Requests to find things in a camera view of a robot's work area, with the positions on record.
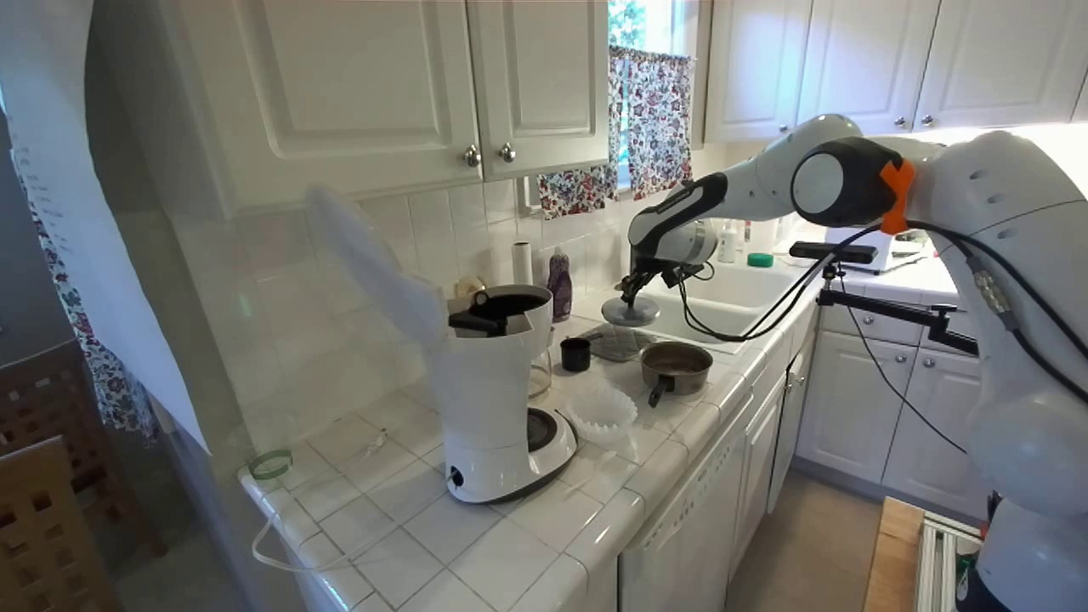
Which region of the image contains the white sink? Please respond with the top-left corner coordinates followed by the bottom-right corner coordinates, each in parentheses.
top-left (651, 260), bottom-right (821, 344)

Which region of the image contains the black measuring cup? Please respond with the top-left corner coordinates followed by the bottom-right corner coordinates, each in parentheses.
top-left (557, 334), bottom-right (594, 373)

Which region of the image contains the floral window curtain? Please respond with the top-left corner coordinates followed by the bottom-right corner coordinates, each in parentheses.
top-left (524, 43), bottom-right (698, 220)

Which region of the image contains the black stereo camera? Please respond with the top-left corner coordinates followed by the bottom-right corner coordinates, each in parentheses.
top-left (788, 239), bottom-right (882, 265)

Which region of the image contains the black camera boom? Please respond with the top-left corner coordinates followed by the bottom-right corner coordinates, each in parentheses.
top-left (813, 258), bottom-right (984, 358)

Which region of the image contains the white bottle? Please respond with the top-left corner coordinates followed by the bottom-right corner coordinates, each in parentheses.
top-left (510, 236), bottom-right (536, 288)

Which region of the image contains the white coffee maker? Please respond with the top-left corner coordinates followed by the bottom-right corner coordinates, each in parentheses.
top-left (304, 182), bottom-right (583, 505)

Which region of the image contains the wide white upper cabinet door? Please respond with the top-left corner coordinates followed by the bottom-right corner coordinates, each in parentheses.
top-left (914, 0), bottom-right (1088, 128)
top-left (158, 0), bottom-right (489, 219)

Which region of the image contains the white lower cabinet door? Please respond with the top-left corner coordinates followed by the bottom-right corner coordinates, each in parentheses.
top-left (618, 418), bottom-right (755, 612)
top-left (882, 344), bottom-right (1000, 523)
top-left (797, 325), bottom-right (926, 487)
top-left (743, 377), bottom-right (788, 519)

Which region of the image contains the narrow white upper cabinet door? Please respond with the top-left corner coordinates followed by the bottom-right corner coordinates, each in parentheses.
top-left (797, 0), bottom-right (944, 137)
top-left (465, 0), bottom-right (612, 177)
top-left (702, 0), bottom-right (823, 145)

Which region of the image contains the silver pot with black handle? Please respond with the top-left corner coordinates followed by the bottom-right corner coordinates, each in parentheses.
top-left (640, 338), bottom-right (717, 408)

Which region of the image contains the black cable bundle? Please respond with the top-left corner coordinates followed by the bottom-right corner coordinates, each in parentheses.
top-left (677, 219), bottom-right (1088, 457)

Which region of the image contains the white sheer curtain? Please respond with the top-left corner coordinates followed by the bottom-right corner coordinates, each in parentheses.
top-left (0, 0), bottom-right (216, 457)

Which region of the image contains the green rubber ring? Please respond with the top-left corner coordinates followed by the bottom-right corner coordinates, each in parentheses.
top-left (245, 444), bottom-right (298, 484)

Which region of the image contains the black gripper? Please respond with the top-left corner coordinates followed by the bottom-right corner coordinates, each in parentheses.
top-left (615, 254), bottom-right (691, 311)

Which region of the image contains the white box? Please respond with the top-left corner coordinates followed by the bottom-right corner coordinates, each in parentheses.
top-left (823, 220), bottom-right (898, 277)

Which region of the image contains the wooden crate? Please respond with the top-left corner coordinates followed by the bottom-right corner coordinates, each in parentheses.
top-left (0, 436), bottom-right (122, 612)

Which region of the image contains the purple bottle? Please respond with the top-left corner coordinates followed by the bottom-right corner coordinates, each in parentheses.
top-left (545, 247), bottom-right (579, 325)

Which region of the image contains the aluminium rail frame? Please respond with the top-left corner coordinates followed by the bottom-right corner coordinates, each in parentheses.
top-left (914, 510), bottom-right (986, 612)

